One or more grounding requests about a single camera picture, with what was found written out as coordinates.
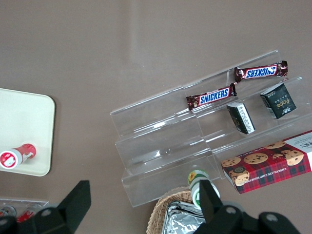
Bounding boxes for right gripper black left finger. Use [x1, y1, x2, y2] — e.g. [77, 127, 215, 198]
[17, 180, 92, 234]

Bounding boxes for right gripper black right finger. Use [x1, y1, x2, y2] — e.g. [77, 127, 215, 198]
[199, 180, 247, 234]

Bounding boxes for pale wicker basket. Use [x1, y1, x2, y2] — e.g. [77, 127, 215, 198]
[146, 187, 203, 234]

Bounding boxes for beige plastic tray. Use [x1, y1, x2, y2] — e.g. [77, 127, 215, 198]
[0, 88, 56, 177]

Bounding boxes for green white sunflower bottle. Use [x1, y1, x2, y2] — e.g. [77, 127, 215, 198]
[187, 170, 221, 210]

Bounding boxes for silver foil container stack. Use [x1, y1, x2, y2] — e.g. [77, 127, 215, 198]
[162, 201, 208, 234]

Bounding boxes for clear acrylic bottle rack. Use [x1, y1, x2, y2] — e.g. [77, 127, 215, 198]
[0, 197, 49, 221]

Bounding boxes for red tartan cookie box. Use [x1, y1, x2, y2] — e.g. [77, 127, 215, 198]
[221, 130, 312, 195]

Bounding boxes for red white yogurt cup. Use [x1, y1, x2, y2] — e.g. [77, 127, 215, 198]
[0, 143, 38, 170]

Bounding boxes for clear acrylic stepped shelf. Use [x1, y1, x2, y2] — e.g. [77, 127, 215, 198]
[109, 50, 312, 208]

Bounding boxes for black box white label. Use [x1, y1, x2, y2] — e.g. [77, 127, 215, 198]
[226, 102, 256, 134]

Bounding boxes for Snickers chocolate bar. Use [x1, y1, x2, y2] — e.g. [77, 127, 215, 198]
[234, 60, 289, 83]
[186, 83, 237, 110]

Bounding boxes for black box gold lettering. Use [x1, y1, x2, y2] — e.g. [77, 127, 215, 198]
[259, 82, 297, 119]

